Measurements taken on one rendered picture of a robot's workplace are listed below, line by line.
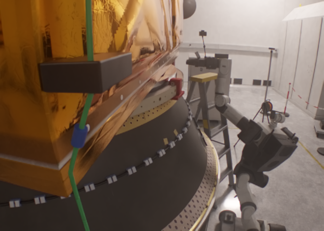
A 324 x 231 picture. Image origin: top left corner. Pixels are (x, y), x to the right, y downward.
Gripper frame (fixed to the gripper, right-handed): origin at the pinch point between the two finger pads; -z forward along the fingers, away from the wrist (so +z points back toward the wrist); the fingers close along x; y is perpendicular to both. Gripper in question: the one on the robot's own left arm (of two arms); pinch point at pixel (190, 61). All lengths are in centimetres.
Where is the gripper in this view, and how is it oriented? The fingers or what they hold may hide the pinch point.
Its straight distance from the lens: 144.5
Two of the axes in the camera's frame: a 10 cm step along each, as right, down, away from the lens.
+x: 1.5, -3.4, 9.3
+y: 0.0, -9.4, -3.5
